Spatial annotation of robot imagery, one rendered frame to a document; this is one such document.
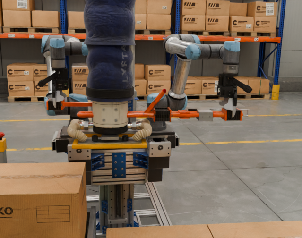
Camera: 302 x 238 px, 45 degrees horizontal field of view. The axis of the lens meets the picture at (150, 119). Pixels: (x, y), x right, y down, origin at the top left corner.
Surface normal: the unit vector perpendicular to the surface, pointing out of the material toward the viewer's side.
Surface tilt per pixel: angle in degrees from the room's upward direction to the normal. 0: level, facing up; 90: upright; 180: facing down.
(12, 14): 87
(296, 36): 90
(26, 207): 90
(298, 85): 90
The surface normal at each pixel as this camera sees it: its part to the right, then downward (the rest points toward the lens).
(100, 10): -0.22, -0.03
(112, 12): 0.24, -0.04
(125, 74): 0.82, -0.08
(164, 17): 0.20, 0.18
